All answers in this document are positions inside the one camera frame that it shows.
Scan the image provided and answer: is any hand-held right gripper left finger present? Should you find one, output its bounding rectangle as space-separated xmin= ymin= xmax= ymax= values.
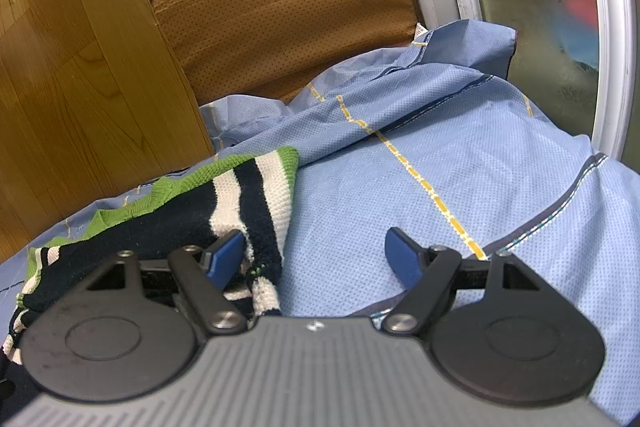
xmin=87 ymin=230 xmax=247 ymax=337

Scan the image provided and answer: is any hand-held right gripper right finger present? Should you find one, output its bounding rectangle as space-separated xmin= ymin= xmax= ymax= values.
xmin=382 ymin=227 xmax=546 ymax=337

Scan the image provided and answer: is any green striped knit sweater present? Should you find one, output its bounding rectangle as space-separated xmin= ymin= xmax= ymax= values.
xmin=0 ymin=147 xmax=300 ymax=368

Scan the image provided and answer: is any blue checked bed sheet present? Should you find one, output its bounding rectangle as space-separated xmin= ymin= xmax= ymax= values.
xmin=0 ymin=21 xmax=640 ymax=427

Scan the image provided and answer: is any wood-pattern board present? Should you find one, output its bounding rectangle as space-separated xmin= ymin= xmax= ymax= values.
xmin=0 ymin=0 xmax=216 ymax=264

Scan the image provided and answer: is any brown perforated cushion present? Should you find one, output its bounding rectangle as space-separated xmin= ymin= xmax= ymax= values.
xmin=148 ymin=0 xmax=419 ymax=106

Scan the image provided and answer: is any frosted floral glass panel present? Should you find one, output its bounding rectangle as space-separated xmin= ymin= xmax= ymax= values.
xmin=452 ymin=0 xmax=602 ymax=144

